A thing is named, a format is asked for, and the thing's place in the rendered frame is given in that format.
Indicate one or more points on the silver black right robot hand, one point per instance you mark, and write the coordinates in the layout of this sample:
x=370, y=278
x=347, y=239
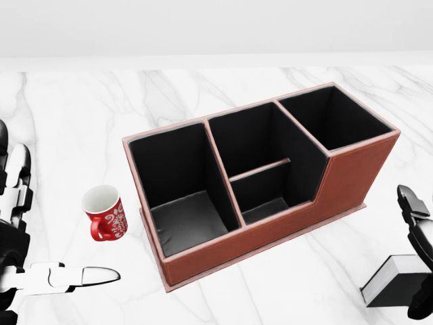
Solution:
x=418, y=233

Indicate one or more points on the red-brown desk caddy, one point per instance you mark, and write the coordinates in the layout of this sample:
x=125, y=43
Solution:
x=270, y=216

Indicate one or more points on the black hardcover book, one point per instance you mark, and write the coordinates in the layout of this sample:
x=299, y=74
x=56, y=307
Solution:
x=389, y=284

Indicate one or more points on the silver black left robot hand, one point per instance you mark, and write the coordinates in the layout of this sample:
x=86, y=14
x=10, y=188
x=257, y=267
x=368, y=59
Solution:
x=15, y=237

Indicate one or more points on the red patterned white mug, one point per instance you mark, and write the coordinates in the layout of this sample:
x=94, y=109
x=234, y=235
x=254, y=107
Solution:
x=107, y=216

